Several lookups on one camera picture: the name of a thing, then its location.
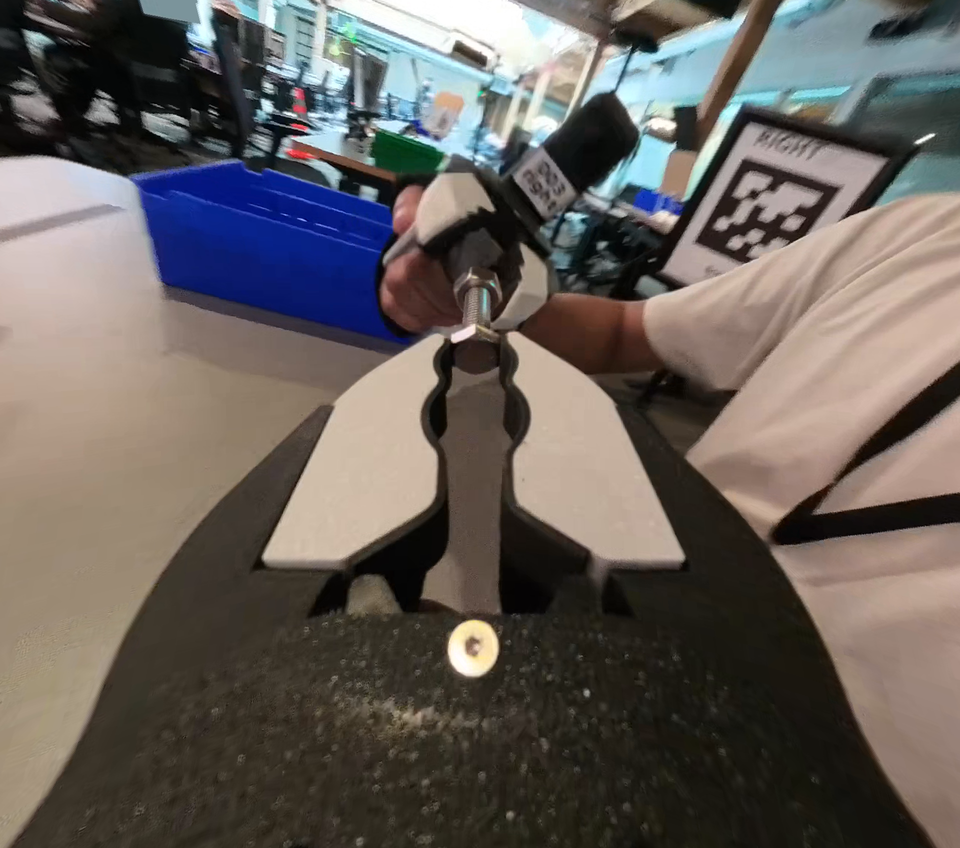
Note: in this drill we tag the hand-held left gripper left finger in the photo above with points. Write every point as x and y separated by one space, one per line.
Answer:
352 473

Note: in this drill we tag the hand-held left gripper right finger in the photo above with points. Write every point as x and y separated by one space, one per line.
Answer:
600 480

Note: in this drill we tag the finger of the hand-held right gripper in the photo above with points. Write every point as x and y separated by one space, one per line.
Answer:
532 293
450 210

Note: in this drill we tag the steel hex bolt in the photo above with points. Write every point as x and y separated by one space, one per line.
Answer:
478 297

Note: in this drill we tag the steel hex nut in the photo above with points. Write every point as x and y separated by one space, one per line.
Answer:
474 349

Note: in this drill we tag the blue plastic bin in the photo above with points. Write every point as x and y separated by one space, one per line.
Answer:
262 240

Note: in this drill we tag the person's right forearm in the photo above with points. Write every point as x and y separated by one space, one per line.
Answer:
592 334

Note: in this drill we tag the person's right hand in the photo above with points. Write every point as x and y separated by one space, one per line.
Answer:
412 293

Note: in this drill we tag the green plastic crate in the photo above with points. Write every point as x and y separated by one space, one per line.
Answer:
405 154

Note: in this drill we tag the black boom stand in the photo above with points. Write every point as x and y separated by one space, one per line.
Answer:
634 42

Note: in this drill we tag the long wooden table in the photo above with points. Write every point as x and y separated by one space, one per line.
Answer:
330 150

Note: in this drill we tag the orange traffic cone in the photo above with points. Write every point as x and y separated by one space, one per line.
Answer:
300 99

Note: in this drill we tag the framed marker sign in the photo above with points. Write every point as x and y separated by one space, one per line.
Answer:
780 203

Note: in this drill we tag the person in white shirt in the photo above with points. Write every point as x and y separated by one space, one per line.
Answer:
825 375

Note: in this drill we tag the black office chair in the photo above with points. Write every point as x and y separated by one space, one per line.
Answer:
232 83

